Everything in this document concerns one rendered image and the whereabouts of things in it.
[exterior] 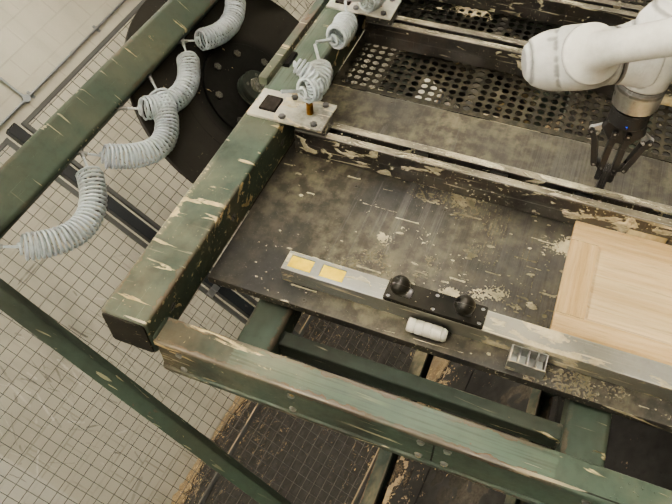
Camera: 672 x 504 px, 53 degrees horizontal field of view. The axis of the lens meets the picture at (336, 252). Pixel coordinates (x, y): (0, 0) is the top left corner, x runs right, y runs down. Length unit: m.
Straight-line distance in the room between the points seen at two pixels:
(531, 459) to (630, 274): 0.49
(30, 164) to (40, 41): 4.72
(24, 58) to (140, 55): 4.37
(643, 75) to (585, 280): 0.42
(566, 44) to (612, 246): 0.49
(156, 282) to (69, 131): 0.58
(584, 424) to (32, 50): 5.64
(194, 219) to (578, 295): 0.79
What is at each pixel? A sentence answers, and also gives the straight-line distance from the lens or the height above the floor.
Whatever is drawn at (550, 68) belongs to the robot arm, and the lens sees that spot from 1.25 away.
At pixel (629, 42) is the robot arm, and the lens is 1.16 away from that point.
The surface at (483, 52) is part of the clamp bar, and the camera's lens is 1.94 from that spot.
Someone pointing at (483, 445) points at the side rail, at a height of 1.28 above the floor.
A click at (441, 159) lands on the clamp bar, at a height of 1.48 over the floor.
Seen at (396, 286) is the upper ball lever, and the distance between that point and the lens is 1.22.
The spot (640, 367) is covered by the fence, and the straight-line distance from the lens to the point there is 1.36.
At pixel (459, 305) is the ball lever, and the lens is 1.21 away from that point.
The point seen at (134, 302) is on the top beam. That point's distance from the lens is 1.32.
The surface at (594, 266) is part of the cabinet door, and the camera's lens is 1.50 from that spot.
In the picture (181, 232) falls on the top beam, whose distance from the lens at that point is 1.40.
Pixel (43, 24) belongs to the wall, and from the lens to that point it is 6.48.
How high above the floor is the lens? 2.00
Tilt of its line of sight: 18 degrees down
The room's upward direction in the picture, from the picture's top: 50 degrees counter-clockwise
